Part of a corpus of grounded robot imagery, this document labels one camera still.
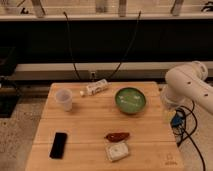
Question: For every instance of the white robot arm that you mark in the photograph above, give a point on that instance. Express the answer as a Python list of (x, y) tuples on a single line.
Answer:
[(186, 81)]

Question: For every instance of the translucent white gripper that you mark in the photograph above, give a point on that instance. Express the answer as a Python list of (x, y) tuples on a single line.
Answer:
[(171, 101)]

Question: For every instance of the white lying bottle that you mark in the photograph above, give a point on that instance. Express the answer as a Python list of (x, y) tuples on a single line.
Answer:
[(94, 88)]

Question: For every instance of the white wall outlet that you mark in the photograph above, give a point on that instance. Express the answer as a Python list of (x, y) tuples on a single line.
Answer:
[(93, 75)]

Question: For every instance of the white square box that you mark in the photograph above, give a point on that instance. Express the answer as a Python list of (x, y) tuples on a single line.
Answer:
[(117, 151)]

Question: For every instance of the black smartphone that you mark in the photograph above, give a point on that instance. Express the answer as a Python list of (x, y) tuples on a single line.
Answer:
[(58, 146)]

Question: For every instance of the green bowl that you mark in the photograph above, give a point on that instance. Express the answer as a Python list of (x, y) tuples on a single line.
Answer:
[(130, 100)]

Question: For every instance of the black equipment at left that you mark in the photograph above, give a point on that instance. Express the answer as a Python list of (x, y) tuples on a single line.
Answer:
[(9, 91)]

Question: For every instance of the clear plastic cup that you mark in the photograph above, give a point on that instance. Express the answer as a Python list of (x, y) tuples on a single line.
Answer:
[(64, 98)]

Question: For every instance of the blue connector box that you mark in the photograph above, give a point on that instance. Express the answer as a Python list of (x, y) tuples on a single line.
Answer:
[(178, 119)]

